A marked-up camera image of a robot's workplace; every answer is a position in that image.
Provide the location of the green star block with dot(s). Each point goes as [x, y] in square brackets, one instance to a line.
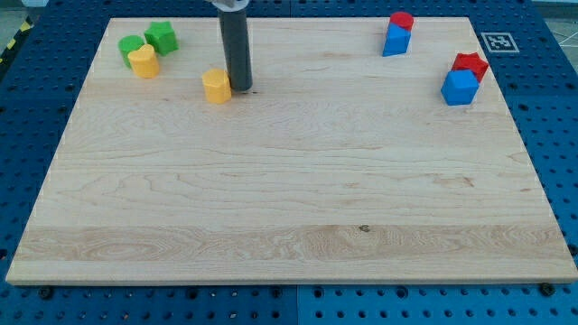
[162, 37]

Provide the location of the blue triangle block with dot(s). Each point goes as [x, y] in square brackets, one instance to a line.
[397, 40]

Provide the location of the yellow hexagon block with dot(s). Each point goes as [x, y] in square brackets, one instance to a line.
[216, 86]

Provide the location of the green cylinder block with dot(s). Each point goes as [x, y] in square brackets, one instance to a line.
[128, 44]

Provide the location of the red star block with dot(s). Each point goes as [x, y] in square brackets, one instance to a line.
[472, 62]

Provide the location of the grey rod mount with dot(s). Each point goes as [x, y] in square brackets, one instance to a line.
[229, 5]

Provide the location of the red cylinder block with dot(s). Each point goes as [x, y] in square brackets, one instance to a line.
[403, 20]

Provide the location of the light wooden board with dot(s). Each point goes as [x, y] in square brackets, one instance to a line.
[339, 165]

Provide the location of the yellow heart block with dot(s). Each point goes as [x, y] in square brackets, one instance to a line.
[144, 62]

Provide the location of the blue cube block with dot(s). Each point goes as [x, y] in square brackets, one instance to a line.
[459, 87]

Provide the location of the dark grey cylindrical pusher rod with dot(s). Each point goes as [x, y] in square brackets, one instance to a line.
[234, 35]

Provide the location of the white fiducial marker tag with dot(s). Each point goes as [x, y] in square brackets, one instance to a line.
[499, 42]

